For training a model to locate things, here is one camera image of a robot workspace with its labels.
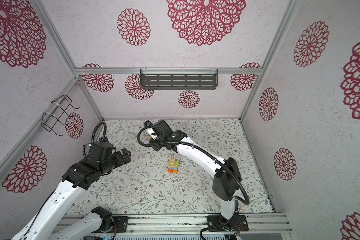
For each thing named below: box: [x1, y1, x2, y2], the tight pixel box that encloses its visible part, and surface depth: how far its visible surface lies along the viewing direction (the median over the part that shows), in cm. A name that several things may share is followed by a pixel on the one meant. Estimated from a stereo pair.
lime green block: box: [168, 160, 179, 168], surface depth 91 cm
